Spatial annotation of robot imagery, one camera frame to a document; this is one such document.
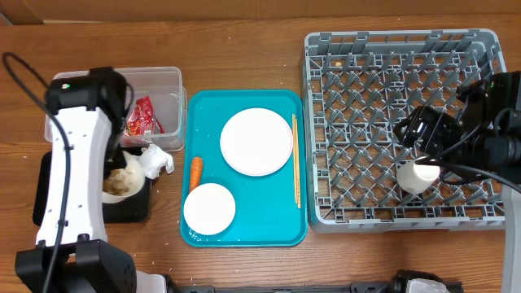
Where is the grey dishwasher rack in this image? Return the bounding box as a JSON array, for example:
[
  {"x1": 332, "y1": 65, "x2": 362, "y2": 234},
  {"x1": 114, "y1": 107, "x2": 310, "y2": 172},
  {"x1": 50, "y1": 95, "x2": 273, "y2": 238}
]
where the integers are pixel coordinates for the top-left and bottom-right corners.
[{"x1": 302, "y1": 28, "x2": 510, "y2": 233}]

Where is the teal plastic tray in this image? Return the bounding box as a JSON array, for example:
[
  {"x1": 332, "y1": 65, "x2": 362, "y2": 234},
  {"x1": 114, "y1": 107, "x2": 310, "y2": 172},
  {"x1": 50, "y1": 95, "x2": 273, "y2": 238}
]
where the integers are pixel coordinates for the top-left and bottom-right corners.
[{"x1": 180, "y1": 90, "x2": 308, "y2": 247}]

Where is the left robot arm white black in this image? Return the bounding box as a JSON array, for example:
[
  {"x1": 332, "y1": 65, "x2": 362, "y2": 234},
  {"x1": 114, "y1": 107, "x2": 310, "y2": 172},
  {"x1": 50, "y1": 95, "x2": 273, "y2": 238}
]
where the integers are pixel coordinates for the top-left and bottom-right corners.
[{"x1": 2, "y1": 52, "x2": 177, "y2": 292}]

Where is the red snack wrapper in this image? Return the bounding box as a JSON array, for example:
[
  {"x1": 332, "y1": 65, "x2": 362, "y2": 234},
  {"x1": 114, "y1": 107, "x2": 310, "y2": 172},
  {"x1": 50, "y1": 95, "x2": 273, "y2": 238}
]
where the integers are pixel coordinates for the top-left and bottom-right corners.
[{"x1": 124, "y1": 96, "x2": 164, "y2": 136}]

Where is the black waste tray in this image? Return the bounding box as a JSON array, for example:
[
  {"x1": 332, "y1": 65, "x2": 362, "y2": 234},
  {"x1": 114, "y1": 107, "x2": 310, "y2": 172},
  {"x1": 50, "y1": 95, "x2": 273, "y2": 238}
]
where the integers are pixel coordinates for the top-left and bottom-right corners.
[{"x1": 33, "y1": 151, "x2": 153, "y2": 226}]

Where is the clear plastic bin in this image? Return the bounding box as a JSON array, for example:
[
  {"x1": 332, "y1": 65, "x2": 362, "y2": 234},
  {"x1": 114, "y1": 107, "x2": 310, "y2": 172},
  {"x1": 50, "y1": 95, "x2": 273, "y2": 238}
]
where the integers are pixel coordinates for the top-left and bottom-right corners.
[{"x1": 44, "y1": 66, "x2": 188, "y2": 152}]

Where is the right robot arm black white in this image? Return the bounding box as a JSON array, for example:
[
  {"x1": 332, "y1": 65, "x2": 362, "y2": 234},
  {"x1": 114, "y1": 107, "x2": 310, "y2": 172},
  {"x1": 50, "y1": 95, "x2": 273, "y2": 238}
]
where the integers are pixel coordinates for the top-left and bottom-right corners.
[{"x1": 393, "y1": 72, "x2": 520, "y2": 292}]

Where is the large white plate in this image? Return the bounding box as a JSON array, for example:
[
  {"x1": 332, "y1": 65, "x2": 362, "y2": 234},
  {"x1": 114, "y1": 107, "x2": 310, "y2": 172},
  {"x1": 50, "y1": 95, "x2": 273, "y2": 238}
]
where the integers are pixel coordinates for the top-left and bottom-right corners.
[{"x1": 220, "y1": 107, "x2": 293, "y2": 177}]

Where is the orange carrot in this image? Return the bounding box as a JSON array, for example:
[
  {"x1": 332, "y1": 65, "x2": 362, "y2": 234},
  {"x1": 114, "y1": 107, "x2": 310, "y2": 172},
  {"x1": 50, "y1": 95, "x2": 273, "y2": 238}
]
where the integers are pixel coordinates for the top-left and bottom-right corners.
[{"x1": 189, "y1": 156, "x2": 204, "y2": 192}]

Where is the white tissue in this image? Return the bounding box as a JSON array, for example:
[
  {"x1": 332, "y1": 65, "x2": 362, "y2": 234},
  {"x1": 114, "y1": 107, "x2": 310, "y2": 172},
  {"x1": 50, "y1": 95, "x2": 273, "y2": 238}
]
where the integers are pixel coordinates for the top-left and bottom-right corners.
[{"x1": 138, "y1": 144, "x2": 175, "y2": 179}]

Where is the wooden chopstick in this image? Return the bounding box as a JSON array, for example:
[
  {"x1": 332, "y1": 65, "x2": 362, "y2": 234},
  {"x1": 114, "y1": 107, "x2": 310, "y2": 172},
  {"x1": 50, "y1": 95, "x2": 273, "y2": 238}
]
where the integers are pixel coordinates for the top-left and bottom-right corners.
[
  {"x1": 291, "y1": 113, "x2": 298, "y2": 207},
  {"x1": 293, "y1": 115, "x2": 301, "y2": 209}
]

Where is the white plastic cup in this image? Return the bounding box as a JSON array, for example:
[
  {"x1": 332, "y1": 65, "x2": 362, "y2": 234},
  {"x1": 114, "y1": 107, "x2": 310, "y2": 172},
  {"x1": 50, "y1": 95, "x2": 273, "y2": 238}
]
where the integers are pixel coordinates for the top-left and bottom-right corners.
[{"x1": 396, "y1": 160, "x2": 440, "y2": 194}]

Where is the pink bowl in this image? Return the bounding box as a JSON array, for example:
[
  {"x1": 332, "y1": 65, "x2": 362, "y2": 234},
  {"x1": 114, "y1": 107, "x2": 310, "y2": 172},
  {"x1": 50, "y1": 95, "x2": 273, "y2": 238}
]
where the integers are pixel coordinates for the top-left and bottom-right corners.
[{"x1": 183, "y1": 183, "x2": 236, "y2": 236}]

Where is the cream bowl with food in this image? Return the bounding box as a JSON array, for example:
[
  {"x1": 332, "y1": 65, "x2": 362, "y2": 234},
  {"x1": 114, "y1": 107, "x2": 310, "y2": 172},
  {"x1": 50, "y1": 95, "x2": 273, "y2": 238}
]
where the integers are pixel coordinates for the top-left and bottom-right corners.
[{"x1": 102, "y1": 151, "x2": 146, "y2": 204}]

